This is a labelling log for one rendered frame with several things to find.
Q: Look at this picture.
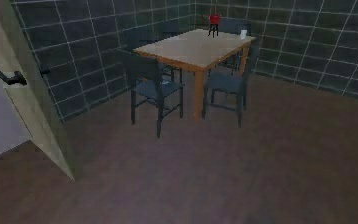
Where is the red pot on black stand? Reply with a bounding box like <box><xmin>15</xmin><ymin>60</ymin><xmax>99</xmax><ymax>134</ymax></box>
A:
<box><xmin>207</xmin><ymin>14</ymin><xmax>222</xmax><ymax>38</ymax></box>

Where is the brown wooden table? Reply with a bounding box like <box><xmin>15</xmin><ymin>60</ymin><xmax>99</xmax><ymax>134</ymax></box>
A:
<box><xmin>133</xmin><ymin>28</ymin><xmax>257</xmax><ymax>123</ymax></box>

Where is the dark grey chair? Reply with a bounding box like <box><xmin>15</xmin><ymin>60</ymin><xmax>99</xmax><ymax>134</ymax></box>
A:
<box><xmin>208</xmin><ymin>17</ymin><xmax>252</xmax><ymax>75</ymax></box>
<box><xmin>117</xmin><ymin>47</ymin><xmax>185</xmax><ymax>138</ymax></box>
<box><xmin>122</xmin><ymin>23</ymin><xmax>185</xmax><ymax>84</ymax></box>
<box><xmin>201</xmin><ymin>39</ymin><xmax>261</xmax><ymax>128</ymax></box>

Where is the cream room door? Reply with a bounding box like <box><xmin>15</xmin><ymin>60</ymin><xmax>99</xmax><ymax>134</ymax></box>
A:
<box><xmin>0</xmin><ymin>0</ymin><xmax>76</xmax><ymax>182</ymax></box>

